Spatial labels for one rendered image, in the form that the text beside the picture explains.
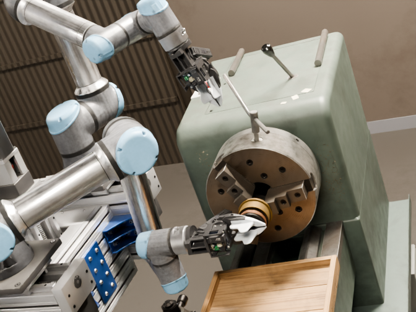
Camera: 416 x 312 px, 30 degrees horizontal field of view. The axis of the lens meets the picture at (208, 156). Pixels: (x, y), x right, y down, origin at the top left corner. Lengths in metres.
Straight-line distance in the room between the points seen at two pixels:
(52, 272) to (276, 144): 0.71
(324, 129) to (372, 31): 2.34
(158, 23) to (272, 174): 0.51
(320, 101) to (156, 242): 0.61
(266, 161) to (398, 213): 0.94
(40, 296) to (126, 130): 0.50
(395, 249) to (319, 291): 0.73
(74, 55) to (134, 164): 0.62
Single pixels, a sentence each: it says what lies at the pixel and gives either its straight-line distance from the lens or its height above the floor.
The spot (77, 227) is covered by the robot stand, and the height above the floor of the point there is 1.07.
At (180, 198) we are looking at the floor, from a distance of 4.78.
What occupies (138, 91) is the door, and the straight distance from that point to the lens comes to 5.09.
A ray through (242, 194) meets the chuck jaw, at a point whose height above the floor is 1.14.
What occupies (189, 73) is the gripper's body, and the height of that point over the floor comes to 1.46.
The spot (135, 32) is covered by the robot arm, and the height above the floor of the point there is 1.60.
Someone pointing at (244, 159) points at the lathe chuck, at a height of 1.20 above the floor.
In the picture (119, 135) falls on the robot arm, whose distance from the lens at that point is 1.98.
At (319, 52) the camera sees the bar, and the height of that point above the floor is 1.28.
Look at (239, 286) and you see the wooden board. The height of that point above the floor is 0.89.
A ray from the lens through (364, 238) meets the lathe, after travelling 2.40.
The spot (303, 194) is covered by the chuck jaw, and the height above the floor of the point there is 1.09.
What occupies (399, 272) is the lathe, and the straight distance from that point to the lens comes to 2.66.
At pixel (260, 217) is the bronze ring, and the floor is 1.10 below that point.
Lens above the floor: 2.11
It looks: 24 degrees down
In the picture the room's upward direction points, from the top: 20 degrees counter-clockwise
